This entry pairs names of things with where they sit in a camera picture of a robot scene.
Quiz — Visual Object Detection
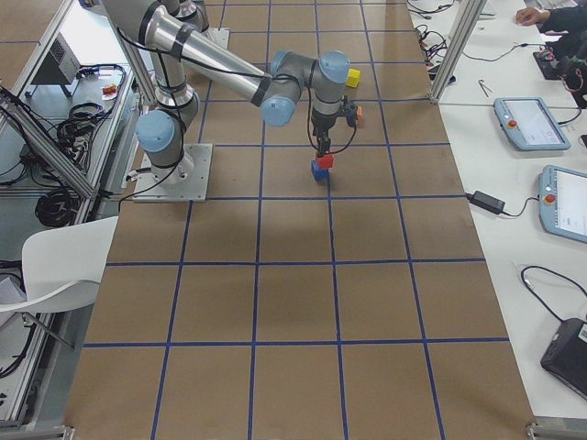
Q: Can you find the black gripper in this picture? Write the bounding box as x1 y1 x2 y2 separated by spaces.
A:
310 95 358 157

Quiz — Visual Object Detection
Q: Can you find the red wooden block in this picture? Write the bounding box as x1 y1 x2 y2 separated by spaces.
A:
316 154 334 170

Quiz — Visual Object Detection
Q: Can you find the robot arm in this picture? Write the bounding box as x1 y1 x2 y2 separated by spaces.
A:
104 1 357 180

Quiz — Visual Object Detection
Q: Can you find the blue wooden block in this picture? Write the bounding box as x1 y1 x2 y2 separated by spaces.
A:
311 160 329 182

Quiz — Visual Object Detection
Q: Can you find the yellow wooden block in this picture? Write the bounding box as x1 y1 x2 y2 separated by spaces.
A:
345 69 361 88

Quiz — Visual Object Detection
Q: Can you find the person's hand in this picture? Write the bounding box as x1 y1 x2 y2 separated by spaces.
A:
515 7 550 27

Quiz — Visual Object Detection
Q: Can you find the black power adapter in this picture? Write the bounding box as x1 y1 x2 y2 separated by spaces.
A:
466 191 505 215

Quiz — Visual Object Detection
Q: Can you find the allen key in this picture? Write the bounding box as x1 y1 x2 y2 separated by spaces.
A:
478 79 490 97

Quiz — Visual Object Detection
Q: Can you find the far teach pendant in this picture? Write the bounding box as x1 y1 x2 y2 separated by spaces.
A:
493 97 570 151

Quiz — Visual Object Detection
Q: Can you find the teach pendant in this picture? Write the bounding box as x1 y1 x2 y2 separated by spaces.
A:
493 97 570 151
538 165 586 243

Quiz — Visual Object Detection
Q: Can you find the red snack packet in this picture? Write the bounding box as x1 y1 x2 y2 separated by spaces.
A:
102 83 117 100

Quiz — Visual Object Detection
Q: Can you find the near teach pendant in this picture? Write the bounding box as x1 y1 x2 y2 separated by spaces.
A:
538 165 586 243

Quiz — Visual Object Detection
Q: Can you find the grey control box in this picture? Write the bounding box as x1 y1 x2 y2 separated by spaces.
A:
31 33 81 97

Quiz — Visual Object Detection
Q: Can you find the white chair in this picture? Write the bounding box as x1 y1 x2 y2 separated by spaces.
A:
1 216 118 324

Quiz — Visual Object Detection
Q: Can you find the black laptop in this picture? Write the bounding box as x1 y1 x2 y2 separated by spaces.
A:
540 318 586 399

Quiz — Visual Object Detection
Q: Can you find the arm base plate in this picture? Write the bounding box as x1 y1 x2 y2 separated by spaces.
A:
132 143 213 203
203 27 230 50

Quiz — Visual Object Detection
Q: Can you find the aluminium frame post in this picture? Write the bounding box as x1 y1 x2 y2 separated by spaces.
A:
430 0 486 104

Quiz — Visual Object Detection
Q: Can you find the black cable bundle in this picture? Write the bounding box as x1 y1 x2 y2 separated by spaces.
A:
35 187 82 230

